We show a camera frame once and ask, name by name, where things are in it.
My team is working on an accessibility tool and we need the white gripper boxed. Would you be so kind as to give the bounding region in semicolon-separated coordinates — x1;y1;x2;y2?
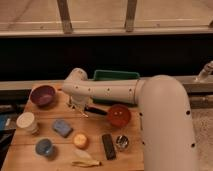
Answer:
69;95;89;118

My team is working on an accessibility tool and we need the black handled dish brush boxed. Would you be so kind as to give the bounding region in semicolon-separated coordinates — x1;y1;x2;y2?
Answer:
85;106;107;115

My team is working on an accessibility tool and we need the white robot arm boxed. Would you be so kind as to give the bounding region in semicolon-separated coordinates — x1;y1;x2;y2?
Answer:
62;68;199;171

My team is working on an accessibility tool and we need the purple bowl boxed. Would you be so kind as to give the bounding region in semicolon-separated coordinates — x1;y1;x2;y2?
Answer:
30;85;56;107

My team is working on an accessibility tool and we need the red bowl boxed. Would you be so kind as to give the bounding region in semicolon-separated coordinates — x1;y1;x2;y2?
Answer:
106;104;131;128

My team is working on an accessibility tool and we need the blue sponge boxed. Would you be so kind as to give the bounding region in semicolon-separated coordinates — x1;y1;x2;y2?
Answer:
52;119;73;138

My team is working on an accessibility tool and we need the orange fruit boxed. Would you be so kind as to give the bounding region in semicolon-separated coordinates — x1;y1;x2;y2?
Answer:
73;133;88;149

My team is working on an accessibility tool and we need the wooden cutting board table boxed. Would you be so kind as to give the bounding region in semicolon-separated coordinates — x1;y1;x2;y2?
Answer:
1;84;144;171

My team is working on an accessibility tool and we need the black remote bar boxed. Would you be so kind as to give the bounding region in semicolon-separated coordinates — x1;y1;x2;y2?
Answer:
102;134;116;160

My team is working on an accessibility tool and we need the green plastic tray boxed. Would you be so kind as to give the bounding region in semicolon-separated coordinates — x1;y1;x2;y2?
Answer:
93;70;140;105

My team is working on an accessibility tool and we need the clear plastic piece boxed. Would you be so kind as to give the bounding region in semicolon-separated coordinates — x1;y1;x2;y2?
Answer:
74;149;91;159

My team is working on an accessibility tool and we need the blue cup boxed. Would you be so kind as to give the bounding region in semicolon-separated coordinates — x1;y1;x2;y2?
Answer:
35;138;53;157

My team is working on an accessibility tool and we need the small metal cup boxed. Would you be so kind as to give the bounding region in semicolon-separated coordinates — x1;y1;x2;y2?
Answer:
116;135;129;151

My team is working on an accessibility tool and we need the white paper cup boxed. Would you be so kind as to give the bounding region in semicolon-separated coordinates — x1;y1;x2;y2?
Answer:
16;112;38;134

